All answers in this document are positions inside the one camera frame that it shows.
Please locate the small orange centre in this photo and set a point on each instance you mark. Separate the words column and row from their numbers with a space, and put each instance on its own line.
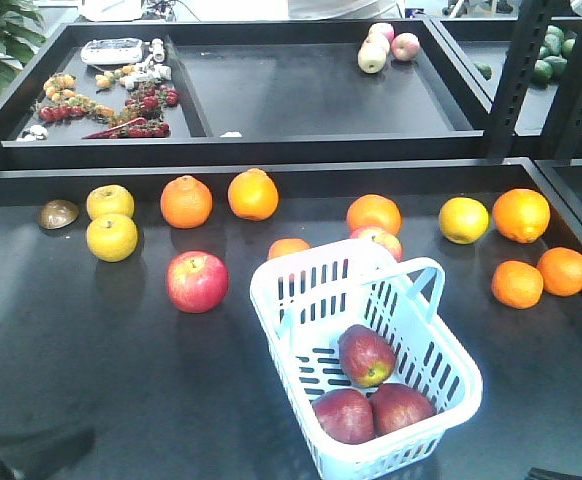
column 286, row 246

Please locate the small orange left of pair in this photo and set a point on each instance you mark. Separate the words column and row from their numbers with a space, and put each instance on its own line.
column 517, row 284

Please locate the yellow-green apple front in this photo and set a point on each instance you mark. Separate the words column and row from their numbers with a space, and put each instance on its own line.
column 112, row 237

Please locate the large orange far right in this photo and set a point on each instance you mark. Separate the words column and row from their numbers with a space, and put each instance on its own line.
column 521, row 215

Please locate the yellow-green apple back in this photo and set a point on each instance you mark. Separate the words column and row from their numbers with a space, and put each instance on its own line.
column 111, row 198

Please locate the black wooden display table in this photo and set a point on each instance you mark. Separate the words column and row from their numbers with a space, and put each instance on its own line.
column 102, row 377

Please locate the yellow round citrus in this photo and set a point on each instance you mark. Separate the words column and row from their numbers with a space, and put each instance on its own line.
column 463, row 220

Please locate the orange back left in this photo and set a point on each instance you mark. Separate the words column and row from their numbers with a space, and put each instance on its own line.
column 186, row 202

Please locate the yellow-green apple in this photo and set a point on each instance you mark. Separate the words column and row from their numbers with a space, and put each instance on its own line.
column 112, row 237
column 111, row 198

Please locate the small orange right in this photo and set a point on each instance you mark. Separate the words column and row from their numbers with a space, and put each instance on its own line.
column 561, row 269

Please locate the orange behind apple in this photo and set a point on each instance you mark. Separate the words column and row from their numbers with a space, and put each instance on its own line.
column 374, row 210

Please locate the light blue plastic basket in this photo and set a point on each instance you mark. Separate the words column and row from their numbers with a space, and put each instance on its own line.
column 306, row 300

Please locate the red apple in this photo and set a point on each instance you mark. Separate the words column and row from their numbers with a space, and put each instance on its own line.
column 381, row 237
column 346, row 415
column 396, row 406
column 196, row 281
column 365, row 357

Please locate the orange back right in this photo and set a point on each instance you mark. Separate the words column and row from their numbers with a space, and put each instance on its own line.
column 253, row 195

